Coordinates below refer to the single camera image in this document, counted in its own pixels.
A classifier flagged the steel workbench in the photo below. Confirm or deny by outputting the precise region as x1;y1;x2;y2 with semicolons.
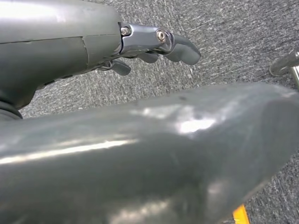
269;49;299;91

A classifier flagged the yellow floor tape square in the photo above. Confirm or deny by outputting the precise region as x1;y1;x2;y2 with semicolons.
233;204;251;224

